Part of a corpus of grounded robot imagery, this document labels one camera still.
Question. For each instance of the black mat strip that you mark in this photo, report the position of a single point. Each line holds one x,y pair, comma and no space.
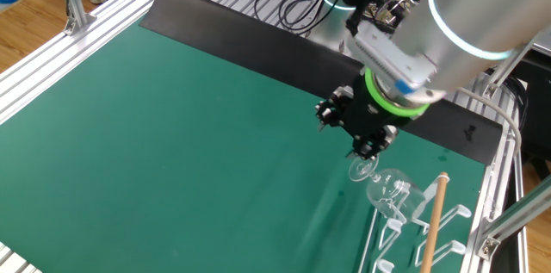
237,36

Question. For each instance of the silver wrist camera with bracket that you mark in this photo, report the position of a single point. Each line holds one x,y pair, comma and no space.
387,55

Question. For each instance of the black computer case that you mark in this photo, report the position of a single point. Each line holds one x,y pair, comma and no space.
538,105

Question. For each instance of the clear wine glass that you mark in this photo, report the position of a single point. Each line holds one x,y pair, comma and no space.
387,189

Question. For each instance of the aluminium profile table frame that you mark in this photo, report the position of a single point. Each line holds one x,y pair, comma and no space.
43,75

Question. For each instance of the green table mat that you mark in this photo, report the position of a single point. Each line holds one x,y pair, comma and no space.
129,156

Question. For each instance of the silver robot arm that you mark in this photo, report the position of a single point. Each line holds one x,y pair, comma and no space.
473,6

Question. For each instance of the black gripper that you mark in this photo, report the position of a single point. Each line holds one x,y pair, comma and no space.
366,113

